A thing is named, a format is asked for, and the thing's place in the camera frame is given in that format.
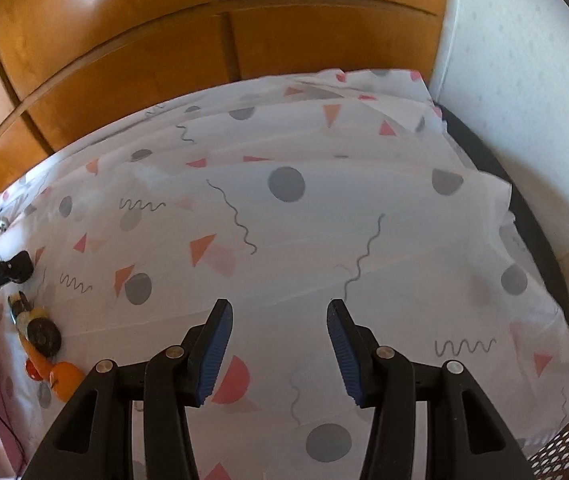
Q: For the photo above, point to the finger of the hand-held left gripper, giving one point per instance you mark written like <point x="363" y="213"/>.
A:
<point x="19" y="266"/>

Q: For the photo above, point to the wooden panel backrest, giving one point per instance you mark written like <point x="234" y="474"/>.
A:
<point x="164" y="70"/>

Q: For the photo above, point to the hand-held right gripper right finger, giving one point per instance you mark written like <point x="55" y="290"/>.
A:
<point x="344" y="355"/>

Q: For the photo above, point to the black round table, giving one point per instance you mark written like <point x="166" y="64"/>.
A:
<point x="529" y="220"/>

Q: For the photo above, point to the dark round fruit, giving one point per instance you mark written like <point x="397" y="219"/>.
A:
<point x="44" y="338"/>

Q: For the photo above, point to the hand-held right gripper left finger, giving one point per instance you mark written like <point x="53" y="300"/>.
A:
<point x="217" y="355"/>

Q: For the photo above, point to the orange carrot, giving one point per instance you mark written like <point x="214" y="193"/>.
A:
<point x="34" y="352"/>

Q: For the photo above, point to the small red tomato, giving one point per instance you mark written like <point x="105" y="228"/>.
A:
<point x="33" y="370"/>

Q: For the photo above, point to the orange mandarin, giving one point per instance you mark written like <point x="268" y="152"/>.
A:
<point x="68" y="381"/>

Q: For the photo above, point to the white printed tablecloth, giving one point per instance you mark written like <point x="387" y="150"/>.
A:
<point x="314" y="240"/>

